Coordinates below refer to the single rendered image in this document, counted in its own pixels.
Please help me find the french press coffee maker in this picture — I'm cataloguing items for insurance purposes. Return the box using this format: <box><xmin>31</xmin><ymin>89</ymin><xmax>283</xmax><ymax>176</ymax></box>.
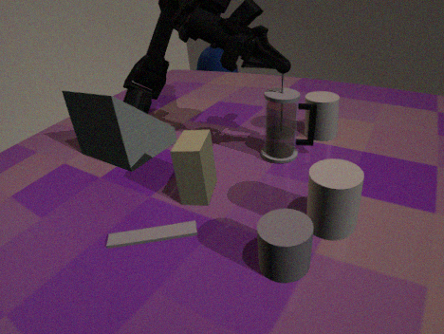
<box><xmin>262</xmin><ymin>58</ymin><xmax>317</xmax><ymax>163</ymax></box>

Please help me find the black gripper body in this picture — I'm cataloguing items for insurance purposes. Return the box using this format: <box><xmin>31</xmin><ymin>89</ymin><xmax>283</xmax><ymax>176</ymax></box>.
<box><xmin>208</xmin><ymin>17</ymin><xmax>268</xmax><ymax>72</ymax></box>

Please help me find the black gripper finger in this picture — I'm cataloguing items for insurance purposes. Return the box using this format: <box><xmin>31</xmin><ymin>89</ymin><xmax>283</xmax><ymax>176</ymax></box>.
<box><xmin>241</xmin><ymin>37</ymin><xmax>286</xmax><ymax>69</ymax></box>
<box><xmin>260</xmin><ymin>33</ymin><xmax>285</xmax><ymax>59</ymax></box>

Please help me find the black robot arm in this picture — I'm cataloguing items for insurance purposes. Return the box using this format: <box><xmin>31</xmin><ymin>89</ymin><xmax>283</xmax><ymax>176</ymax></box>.
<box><xmin>123</xmin><ymin>0</ymin><xmax>264</xmax><ymax>114</ymax></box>

